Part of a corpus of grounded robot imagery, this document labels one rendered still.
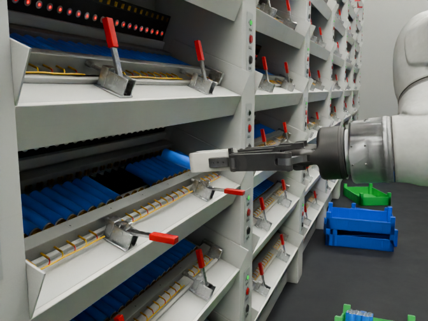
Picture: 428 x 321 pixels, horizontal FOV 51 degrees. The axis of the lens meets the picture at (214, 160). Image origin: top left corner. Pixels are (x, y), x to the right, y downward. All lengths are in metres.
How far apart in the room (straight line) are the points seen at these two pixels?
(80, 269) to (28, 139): 0.17
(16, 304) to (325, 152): 0.41
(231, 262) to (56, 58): 0.63
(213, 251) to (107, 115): 0.55
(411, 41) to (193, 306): 0.56
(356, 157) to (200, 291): 0.42
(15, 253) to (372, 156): 0.42
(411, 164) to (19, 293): 0.46
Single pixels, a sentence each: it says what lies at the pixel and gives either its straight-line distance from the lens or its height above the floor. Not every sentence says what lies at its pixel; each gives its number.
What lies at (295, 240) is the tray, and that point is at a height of 0.17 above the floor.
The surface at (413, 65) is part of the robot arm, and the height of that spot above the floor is 0.76.
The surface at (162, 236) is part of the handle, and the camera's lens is 0.55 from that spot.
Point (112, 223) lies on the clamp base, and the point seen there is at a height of 0.56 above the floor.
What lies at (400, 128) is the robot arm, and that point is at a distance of 0.61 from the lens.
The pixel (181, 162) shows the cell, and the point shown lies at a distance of 0.71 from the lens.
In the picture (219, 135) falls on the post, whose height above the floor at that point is 0.63.
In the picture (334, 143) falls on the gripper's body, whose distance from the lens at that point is 0.61.
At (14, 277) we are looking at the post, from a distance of 0.43.
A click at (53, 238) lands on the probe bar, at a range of 0.52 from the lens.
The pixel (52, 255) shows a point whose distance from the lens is 0.53.
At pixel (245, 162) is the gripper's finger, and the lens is 0.63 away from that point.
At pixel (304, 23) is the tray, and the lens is 1.63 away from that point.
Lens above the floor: 0.73
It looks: 9 degrees down
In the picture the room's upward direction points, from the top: straight up
